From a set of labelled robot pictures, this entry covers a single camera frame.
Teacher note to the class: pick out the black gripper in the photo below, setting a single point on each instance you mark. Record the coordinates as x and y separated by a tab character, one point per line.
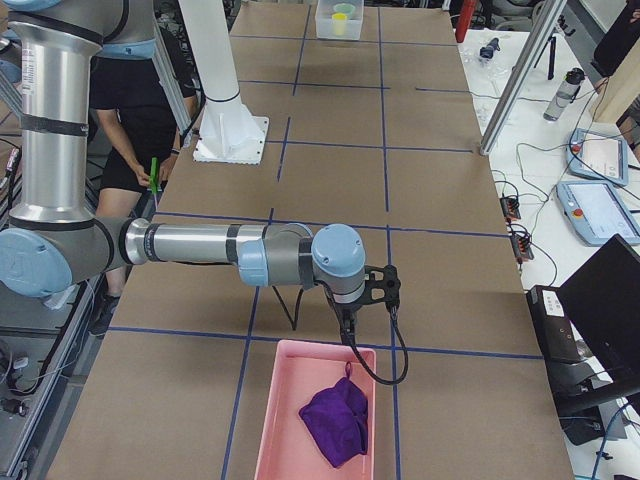
348	309

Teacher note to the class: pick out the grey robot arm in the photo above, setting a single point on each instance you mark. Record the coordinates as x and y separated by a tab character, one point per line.
52	240

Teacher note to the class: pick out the red fire extinguisher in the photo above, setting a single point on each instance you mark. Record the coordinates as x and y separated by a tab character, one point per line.
464	19

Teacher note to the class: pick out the near blue teach pendant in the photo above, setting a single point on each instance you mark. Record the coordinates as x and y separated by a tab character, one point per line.
596	212

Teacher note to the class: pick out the far blue teach pendant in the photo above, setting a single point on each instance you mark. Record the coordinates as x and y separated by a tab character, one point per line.
594	155

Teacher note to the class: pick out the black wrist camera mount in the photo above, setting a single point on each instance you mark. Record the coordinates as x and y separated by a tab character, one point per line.
382	285

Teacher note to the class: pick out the person in black clothes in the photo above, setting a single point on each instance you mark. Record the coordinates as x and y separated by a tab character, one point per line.
134	113

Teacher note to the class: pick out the black equipment box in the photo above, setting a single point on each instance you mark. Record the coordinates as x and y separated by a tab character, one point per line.
553	328

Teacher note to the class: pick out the yellow plastic cup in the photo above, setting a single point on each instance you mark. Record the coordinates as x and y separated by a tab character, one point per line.
339	25

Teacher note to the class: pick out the grey aluminium post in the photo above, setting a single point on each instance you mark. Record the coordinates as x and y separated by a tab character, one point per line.
533	47

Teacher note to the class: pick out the translucent white plastic bin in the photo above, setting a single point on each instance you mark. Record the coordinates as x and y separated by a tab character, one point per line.
323	22

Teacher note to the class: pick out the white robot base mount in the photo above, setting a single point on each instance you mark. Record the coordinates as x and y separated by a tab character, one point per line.
228	132

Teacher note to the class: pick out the blue teach pendant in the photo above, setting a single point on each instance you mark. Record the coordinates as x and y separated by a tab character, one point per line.
594	155
596	212

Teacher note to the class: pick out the black monitor with stand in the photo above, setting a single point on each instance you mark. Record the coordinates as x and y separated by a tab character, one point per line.
601	300

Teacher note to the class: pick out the green handheld tool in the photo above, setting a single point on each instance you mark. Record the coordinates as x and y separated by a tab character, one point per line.
154	182

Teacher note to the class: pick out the mint green bowl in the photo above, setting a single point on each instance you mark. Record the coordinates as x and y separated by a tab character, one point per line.
346	10

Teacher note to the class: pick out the clear water bottle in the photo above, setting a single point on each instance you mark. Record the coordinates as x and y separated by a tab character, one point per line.
565	94

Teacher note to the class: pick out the folded blue umbrella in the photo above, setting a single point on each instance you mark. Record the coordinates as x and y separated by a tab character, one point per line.
488	51

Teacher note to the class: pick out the pink plastic tray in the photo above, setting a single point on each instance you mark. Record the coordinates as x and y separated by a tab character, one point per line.
287	450

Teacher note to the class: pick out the purple microfiber cloth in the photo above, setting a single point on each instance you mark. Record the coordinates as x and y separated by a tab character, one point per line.
337	420

